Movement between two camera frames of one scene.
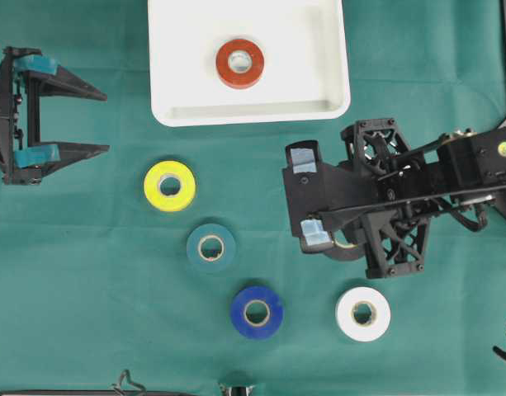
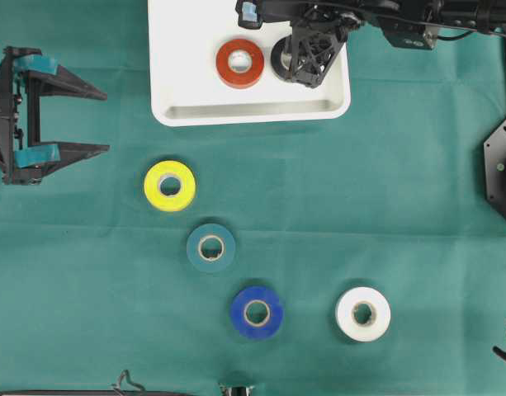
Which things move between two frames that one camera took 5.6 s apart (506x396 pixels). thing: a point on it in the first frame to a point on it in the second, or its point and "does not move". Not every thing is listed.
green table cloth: [165, 266] does not move
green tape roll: [215, 232] does not move
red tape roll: [239, 81] does not move
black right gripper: [394, 190] to [315, 33]
